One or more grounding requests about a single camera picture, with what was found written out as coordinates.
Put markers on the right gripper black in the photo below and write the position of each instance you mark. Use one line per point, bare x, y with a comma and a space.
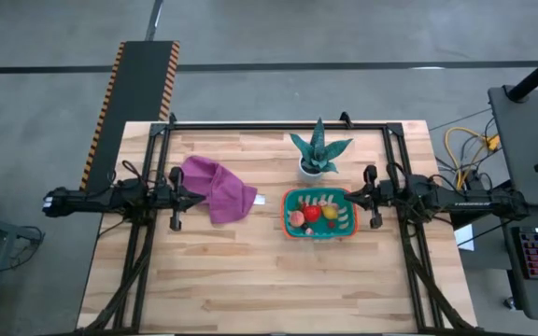
388, 196

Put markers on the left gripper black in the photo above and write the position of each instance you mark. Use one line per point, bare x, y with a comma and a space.
168, 198

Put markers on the yellow toy lemon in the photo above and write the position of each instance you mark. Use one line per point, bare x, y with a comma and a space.
329, 212

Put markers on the small red toy strawberry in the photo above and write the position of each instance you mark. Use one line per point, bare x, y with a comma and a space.
331, 224

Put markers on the red toy apple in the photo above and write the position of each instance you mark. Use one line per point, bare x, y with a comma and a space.
312, 213

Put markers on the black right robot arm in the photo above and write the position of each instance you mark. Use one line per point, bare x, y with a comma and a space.
474, 203

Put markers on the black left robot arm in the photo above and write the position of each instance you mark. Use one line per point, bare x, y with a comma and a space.
82, 201

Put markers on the purple cloth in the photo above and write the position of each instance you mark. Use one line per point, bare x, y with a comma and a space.
222, 191

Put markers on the white plant pot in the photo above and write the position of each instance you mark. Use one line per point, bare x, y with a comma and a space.
308, 179

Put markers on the green snake plant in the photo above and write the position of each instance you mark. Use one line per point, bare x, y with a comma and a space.
318, 149

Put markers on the teal basket orange rim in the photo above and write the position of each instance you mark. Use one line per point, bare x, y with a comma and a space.
292, 201

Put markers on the white paper card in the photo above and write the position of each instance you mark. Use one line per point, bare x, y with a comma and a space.
259, 200

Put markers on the white paper sheet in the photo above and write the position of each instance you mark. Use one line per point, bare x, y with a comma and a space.
465, 238

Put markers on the black hazard striped ramp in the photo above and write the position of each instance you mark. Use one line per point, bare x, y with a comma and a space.
138, 79

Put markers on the grey desk with keyboard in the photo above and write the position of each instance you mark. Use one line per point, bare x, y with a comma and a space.
512, 294

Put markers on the black pole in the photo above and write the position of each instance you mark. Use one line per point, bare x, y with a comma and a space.
535, 74

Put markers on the black aluminium table frame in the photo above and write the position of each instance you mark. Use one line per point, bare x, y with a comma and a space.
273, 126

